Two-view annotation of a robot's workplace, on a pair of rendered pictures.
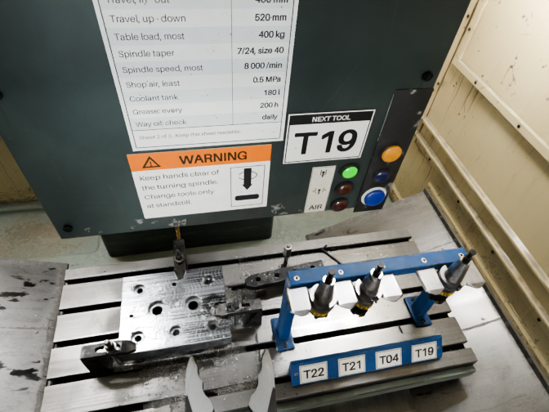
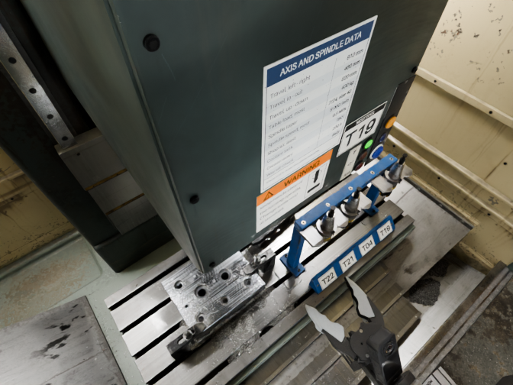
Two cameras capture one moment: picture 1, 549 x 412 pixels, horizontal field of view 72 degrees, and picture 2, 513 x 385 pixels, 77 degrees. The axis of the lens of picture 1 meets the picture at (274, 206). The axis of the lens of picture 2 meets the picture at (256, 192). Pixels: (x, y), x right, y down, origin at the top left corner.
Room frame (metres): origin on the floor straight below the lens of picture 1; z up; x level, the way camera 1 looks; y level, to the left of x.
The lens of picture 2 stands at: (0.05, 0.26, 2.10)
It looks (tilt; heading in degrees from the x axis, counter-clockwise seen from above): 54 degrees down; 338
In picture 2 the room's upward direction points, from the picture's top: straight up
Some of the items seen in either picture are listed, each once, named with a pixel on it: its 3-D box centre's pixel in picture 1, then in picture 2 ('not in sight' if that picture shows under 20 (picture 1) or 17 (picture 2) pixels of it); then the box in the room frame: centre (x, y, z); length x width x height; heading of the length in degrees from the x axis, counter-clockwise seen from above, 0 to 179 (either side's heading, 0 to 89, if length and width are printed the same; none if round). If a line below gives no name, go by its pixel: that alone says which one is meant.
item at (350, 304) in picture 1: (345, 294); (338, 218); (0.44, -0.19, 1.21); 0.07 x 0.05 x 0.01; 16
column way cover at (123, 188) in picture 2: not in sight; (153, 168); (0.92, 0.33, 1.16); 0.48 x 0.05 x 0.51; 106
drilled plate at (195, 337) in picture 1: (176, 310); (214, 285); (0.47, 0.25, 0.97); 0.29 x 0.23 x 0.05; 106
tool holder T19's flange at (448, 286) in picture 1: (451, 278); (392, 176); (0.52, -0.45, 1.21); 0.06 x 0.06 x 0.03
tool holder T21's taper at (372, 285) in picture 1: (372, 280); (353, 201); (0.46, -0.24, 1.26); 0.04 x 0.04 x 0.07
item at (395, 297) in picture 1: (389, 288); (361, 201); (0.47, -0.29, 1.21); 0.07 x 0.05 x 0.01; 16
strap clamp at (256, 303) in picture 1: (238, 311); (259, 264); (0.48, 0.07, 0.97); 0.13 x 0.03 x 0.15; 106
